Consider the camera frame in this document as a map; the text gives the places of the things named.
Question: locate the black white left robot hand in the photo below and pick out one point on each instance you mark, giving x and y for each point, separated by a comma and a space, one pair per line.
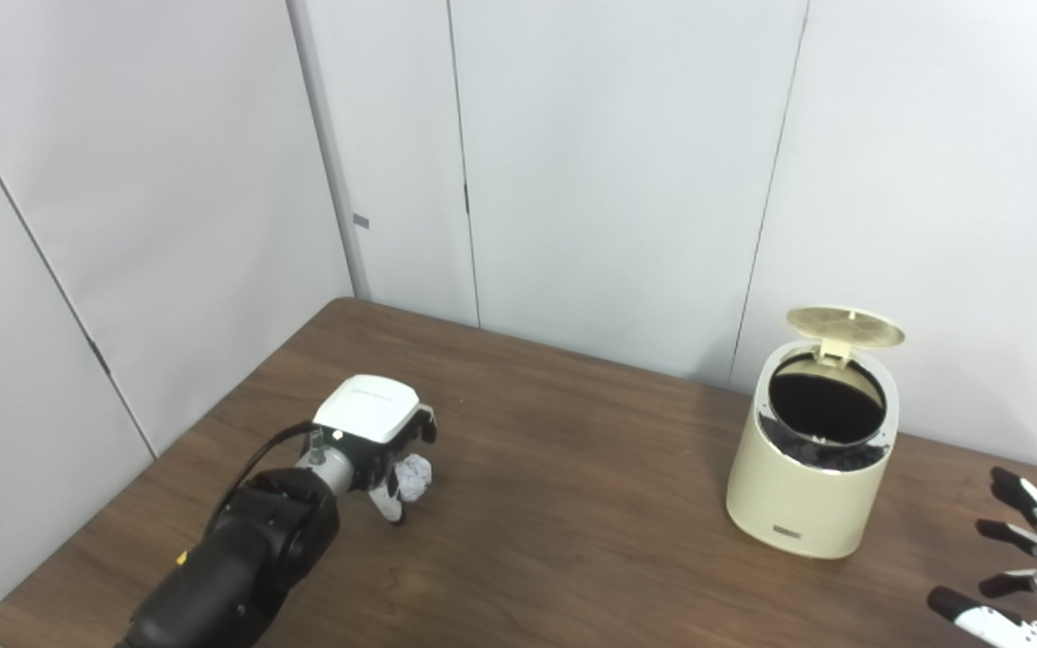
365, 409

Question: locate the white paper ball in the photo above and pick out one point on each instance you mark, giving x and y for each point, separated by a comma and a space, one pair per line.
415, 477

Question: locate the cream-colored bin body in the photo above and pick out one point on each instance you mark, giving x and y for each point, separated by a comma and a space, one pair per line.
798, 504

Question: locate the round cream bin lid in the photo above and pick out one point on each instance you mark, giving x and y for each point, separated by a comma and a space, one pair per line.
843, 326

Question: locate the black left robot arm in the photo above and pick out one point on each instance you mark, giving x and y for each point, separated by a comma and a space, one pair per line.
239, 558

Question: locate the black bin liner bag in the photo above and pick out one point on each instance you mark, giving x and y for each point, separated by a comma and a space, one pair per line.
825, 405

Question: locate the grey wall post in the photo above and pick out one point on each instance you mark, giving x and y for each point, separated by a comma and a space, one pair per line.
325, 153

